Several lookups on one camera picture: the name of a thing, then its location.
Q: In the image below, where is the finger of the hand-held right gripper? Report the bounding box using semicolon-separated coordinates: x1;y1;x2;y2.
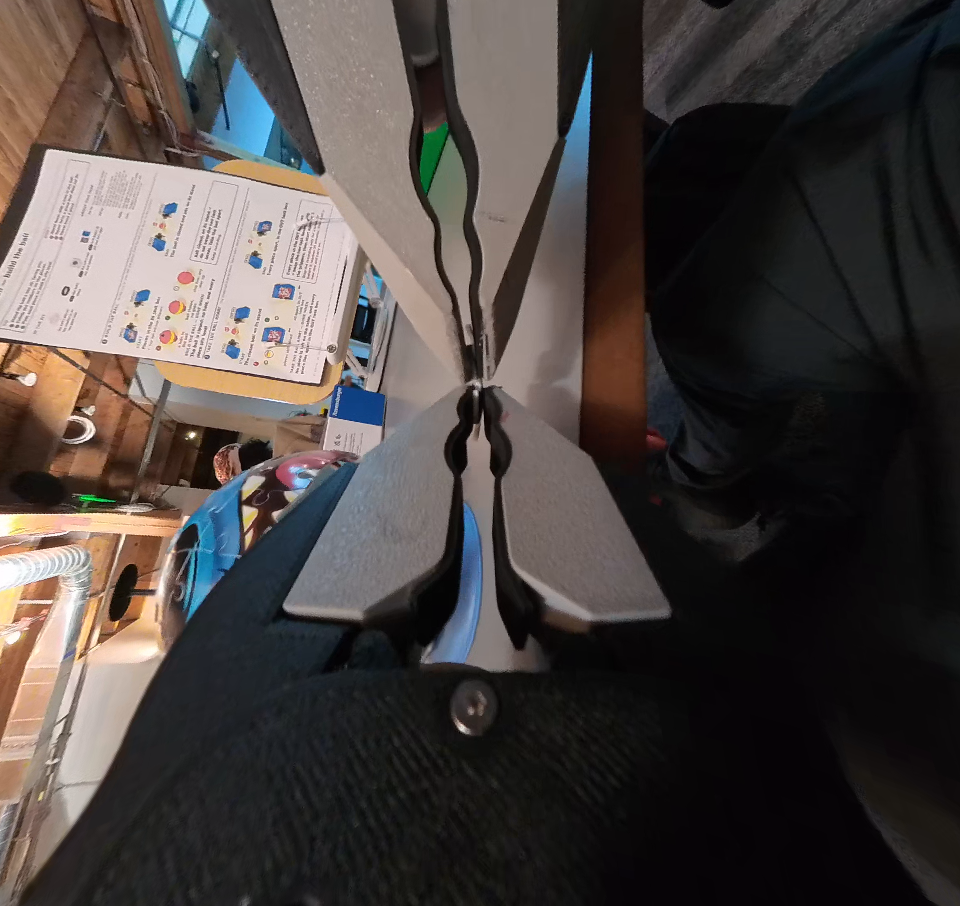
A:
437;0;595;382
253;0;471;383

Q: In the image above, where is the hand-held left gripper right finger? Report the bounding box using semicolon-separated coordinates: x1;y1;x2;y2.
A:
482;387;673;650

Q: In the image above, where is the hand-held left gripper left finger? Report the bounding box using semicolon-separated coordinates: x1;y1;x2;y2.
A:
283;387;479;655

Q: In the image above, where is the blue puzzle ball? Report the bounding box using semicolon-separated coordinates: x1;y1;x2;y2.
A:
156;450;363;653

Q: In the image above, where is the blue puzzle piece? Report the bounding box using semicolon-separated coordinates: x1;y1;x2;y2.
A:
463;324;490;443

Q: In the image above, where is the printed cardboard puzzle box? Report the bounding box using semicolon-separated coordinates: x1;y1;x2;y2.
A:
321;384;389;458

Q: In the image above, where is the person's right hand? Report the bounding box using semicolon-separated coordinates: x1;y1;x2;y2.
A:
414;57;450;132

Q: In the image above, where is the green plastic bin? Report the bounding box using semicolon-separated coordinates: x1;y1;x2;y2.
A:
418;122;453;196

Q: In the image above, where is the wooden framed instruction board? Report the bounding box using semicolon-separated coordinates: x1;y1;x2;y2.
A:
0;144;363;406

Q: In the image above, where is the person's black shirt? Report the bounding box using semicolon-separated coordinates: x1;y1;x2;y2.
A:
643;0;960;906

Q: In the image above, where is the silver flexible duct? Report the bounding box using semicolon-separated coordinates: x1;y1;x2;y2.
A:
0;544;96;869

